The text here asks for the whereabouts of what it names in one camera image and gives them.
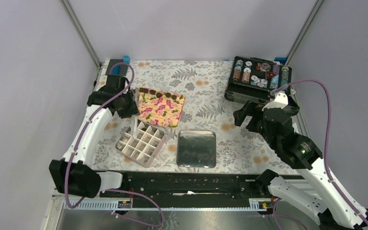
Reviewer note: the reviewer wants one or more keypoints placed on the black poker chip case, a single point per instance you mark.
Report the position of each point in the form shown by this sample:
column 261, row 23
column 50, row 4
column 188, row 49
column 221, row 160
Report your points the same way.
column 252, row 79

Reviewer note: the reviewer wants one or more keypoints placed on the silver metal tin lid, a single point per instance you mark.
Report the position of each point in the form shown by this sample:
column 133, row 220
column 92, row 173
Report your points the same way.
column 196, row 149

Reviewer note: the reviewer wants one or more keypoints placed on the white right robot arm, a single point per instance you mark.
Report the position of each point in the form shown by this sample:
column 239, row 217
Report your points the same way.
column 333, row 208

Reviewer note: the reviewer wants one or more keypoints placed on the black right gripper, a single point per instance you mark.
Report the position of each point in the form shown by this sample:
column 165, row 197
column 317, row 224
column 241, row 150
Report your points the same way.
column 251, row 109

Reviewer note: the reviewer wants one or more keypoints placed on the pink divided chocolate box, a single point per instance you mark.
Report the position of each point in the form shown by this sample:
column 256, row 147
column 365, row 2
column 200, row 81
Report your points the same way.
column 143, row 148

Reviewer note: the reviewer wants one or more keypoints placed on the grey lego baseplate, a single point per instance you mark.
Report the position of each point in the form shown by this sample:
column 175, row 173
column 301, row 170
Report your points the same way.
column 118, row 70

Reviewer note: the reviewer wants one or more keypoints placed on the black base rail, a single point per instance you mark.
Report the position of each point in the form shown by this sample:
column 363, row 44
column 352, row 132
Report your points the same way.
column 191, row 190

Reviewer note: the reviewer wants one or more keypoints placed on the blue lego brick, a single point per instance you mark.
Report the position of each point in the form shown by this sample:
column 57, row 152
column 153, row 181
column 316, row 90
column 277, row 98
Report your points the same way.
column 126, row 59

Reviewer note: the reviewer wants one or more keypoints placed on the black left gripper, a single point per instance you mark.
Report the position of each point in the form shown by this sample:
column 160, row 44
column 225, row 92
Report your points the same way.
column 133, row 109

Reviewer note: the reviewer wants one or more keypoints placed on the floral rectangular tray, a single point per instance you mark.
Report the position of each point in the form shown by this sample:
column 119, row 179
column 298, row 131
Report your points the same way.
column 163, row 111

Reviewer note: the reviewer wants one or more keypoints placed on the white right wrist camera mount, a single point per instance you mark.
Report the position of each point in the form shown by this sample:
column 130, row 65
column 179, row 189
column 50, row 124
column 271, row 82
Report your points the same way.
column 280, row 101

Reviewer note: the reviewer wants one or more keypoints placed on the blue block behind case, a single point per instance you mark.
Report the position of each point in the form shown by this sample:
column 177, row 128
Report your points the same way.
column 281, row 60

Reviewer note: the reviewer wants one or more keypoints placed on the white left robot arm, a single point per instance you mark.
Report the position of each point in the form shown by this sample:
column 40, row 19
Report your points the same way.
column 73, row 173

